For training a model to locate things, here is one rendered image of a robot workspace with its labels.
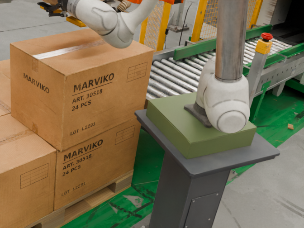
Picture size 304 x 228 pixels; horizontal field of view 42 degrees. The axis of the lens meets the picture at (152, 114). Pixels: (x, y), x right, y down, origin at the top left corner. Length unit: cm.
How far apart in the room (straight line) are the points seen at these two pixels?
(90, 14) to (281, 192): 195
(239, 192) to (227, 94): 143
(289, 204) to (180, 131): 141
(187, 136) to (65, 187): 79
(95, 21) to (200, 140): 62
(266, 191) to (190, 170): 138
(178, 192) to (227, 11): 93
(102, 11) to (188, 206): 99
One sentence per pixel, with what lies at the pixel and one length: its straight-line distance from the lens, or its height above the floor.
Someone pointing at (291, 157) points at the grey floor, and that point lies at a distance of 339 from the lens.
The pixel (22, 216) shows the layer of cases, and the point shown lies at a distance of 207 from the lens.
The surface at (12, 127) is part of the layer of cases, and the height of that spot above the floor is 54.
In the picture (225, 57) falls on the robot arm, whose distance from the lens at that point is 143.
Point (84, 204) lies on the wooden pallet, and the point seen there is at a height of 2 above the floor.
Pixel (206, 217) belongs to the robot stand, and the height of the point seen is 29.
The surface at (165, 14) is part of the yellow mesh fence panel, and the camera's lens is 313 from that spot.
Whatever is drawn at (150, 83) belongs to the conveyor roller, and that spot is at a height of 53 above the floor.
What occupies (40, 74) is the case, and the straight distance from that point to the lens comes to 186.
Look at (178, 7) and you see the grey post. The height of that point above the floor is 30.
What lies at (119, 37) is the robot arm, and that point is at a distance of 162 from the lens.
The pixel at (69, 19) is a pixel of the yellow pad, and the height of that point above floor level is 112.
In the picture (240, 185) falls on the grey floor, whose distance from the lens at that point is 287.
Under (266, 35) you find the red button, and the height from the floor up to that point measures 104.
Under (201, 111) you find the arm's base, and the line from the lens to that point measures 174.
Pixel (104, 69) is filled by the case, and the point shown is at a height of 92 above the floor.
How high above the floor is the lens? 169
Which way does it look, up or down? 30 degrees down
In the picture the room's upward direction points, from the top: 11 degrees clockwise
